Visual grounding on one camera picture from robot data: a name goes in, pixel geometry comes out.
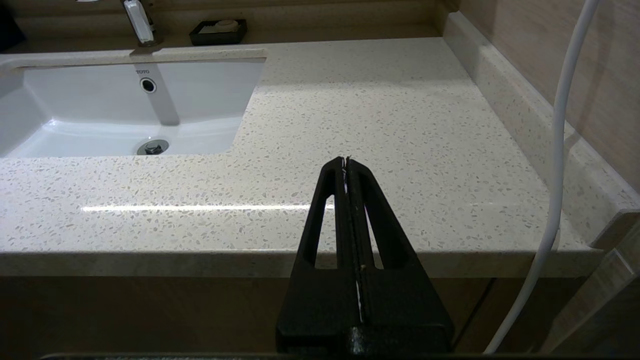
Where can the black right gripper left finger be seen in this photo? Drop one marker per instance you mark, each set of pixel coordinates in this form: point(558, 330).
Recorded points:
point(320, 310)

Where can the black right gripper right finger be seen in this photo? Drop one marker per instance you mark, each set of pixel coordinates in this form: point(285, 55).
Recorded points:
point(405, 310)

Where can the black soap dish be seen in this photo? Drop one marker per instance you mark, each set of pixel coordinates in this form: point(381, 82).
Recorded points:
point(200, 37)

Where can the brown vanity cabinet front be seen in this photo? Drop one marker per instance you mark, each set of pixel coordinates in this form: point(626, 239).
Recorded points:
point(150, 315)

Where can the small round soap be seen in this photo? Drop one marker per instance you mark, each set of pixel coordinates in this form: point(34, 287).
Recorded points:
point(224, 25)

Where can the chrome sink drain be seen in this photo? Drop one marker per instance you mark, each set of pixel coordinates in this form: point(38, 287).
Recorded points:
point(152, 147)

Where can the chrome faucet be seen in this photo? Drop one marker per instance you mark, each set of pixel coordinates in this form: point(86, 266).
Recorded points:
point(140, 22)

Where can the white sink basin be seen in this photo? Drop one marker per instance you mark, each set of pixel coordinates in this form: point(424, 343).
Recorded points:
point(100, 100)

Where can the black box with white lid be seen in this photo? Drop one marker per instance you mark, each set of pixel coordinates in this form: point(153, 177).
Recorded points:
point(10, 27)

